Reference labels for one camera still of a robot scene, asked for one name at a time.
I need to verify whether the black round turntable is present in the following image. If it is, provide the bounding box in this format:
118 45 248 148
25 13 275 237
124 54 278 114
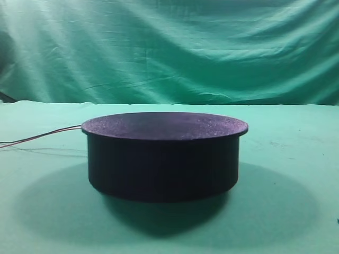
81 112 249 203

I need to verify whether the green backdrop cloth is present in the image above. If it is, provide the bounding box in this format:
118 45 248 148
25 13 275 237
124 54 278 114
1 1 338 105

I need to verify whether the green table cloth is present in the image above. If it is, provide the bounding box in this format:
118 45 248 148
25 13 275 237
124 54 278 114
1 101 338 253

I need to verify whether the red wire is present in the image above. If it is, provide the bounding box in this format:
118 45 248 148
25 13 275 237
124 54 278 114
0 125 83 145

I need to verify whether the black wire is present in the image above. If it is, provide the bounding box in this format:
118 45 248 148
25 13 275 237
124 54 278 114
0 127 83 149

